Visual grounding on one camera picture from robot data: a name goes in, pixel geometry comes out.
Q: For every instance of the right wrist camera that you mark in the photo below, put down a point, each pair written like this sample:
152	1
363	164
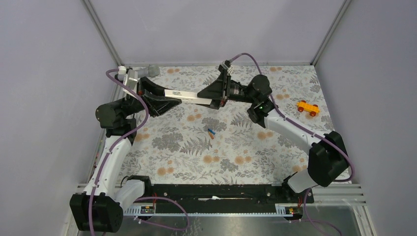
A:
226	65

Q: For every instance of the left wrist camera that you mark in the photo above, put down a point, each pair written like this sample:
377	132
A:
128	77

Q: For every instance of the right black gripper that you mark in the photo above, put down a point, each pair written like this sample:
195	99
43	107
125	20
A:
217	91

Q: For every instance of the white remote control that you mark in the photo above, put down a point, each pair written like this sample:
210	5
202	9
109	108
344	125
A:
187	97

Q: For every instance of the yellow toy car red wheels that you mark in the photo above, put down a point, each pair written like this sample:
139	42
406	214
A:
312	110

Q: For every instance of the floral patterned table mat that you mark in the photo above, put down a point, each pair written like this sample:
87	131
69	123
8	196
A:
176	147

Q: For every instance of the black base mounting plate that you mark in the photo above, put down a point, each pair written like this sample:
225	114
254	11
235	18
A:
223	199

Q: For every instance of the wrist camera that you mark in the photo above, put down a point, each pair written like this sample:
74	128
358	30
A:
128	77
226	65

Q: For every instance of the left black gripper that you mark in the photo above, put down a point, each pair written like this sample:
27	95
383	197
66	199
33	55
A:
160	105

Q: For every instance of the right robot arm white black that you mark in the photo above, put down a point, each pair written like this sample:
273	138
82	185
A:
327	156

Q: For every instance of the grey microphone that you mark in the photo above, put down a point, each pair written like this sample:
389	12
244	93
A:
149	71

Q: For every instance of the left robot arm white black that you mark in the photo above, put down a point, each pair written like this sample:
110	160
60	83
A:
100	207

